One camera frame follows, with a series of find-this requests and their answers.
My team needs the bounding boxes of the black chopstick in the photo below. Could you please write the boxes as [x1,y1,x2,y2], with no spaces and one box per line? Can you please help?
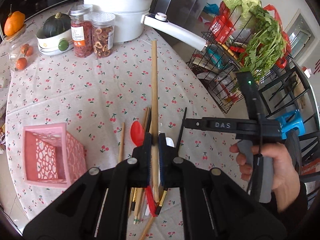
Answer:
[144,107,151,134]

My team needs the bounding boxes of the light wooden chopstick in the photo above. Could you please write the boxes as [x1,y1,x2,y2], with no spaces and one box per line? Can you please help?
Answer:
[151,40,159,203]

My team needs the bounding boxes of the right hand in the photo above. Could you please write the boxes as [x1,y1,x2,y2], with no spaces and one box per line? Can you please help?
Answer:
[229,142,301,213]

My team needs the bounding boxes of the lone wooden chopstick on table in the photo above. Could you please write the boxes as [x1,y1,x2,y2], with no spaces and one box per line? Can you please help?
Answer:
[118,122,125,163]

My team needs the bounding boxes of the white plastic spoon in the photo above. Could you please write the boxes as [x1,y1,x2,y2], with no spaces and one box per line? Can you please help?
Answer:
[166,137,175,147]

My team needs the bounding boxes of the red plastic spoon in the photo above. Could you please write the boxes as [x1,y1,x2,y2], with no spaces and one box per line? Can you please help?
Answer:
[130,121,157,217]

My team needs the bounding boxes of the blue plastic stool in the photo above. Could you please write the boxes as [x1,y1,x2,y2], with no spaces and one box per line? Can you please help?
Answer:
[275,109,305,140]

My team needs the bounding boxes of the pink perforated utensil basket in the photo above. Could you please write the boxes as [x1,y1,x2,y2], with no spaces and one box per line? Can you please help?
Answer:
[22,123,87,189]

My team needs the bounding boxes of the green leafy vegetables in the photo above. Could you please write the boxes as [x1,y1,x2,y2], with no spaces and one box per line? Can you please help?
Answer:
[222,0,291,82]

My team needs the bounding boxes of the cherry print tablecloth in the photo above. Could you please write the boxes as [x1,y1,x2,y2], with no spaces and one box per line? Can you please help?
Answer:
[0,0,249,240]

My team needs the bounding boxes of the red snack package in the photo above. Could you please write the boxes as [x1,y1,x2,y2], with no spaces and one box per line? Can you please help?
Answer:
[209,2,235,44]

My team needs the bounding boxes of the jar of dried fruit rings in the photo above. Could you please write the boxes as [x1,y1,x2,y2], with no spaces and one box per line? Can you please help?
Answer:
[91,11,116,58]

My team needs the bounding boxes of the white bowl with green knob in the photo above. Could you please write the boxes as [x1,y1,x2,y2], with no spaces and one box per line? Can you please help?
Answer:
[36,28,74,56]

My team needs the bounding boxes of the grey refrigerator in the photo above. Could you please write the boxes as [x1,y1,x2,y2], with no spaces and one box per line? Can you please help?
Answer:
[142,0,208,50]

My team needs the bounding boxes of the jar of red dried fruit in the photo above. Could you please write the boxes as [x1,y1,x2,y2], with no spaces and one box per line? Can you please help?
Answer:
[69,4,93,57]

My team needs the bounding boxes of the dark green pumpkin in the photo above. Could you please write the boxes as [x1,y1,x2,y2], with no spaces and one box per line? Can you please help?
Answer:
[42,12,71,38]

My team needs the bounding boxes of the glass jar with small oranges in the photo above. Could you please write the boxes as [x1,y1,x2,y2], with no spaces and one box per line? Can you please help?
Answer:
[7,24,37,72]

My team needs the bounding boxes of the orange pumpkin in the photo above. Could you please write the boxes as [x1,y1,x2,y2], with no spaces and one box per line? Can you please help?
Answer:
[4,5,25,36]

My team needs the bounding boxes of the black wire rack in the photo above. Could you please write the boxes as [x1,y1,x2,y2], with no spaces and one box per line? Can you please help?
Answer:
[187,9,290,113]

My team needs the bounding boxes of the white electric pot with handle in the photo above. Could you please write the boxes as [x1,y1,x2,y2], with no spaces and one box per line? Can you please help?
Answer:
[84,0,207,51]

